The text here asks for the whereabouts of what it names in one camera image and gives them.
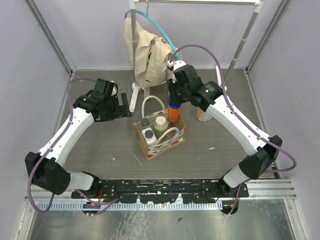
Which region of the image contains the orange bottle blue pump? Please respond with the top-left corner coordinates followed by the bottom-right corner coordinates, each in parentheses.
top-left (167, 100), bottom-right (181, 123)

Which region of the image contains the pink bottle pink cap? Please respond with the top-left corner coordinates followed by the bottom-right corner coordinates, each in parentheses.
top-left (196, 108), bottom-right (212, 122)

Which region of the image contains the green bottle beige cap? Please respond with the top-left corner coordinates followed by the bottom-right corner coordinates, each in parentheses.
top-left (154, 116), bottom-right (168, 139)

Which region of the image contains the clear bottle grey cap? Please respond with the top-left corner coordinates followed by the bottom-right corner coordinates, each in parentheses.
top-left (136, 118), bottom-right (150, 131)

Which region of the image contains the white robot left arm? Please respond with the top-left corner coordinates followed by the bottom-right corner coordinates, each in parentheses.
top-left (25, 78), bottom-right (131, 198)

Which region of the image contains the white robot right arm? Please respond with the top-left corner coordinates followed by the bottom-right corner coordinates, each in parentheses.
top-left (167, 60), bottom-right (283, 197)

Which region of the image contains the beige jacket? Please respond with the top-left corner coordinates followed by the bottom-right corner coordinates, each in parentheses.
top-left (124, 17), bottom-right (174, 98)

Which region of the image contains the white bottle grey cap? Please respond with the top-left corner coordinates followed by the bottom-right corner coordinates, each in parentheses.
top-left (141, 127), bottom-right (157, 146)

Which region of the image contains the blue clothes hanger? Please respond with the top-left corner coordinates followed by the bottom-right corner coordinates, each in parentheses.
top-left (124, 9), bottom-right (177, 69)

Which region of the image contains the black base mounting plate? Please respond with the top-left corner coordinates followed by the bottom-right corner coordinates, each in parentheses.
top-left (86, 179), bottom-right (249, 204)

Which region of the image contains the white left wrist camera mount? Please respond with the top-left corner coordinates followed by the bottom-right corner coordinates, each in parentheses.
top-left (111, 80), bottom-right (118, 96)

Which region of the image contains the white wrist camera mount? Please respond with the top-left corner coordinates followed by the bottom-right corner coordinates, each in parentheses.
top-left (111, 80), bottom-right (118, 96)
top-left (167, 60), bottom-right (186, 80)

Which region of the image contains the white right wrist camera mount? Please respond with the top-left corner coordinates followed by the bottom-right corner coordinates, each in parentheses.
top-left (167, 60), bottom-right (186, 80)

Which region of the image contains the white clothes rack frame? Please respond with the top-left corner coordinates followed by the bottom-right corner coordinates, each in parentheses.
top-left (121, 0), bottom-right (263, 110)

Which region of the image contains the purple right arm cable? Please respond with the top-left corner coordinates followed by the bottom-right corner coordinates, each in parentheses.
top-left (167, 44), bottom-right (298, 216)

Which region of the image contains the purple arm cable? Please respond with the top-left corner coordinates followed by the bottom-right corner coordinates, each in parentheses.
top-left (26, 77), bottom-right (121, 215)
top-left (167, 44), bottom-right (298, 216)

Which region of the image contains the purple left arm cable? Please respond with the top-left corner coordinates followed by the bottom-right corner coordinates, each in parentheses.
top-left (26, 77), bottom-right (121, 215)

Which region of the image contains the slotted grey cable duct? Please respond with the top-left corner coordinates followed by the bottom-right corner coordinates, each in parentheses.
top-left (50, 200), bottom-right (223, 212)

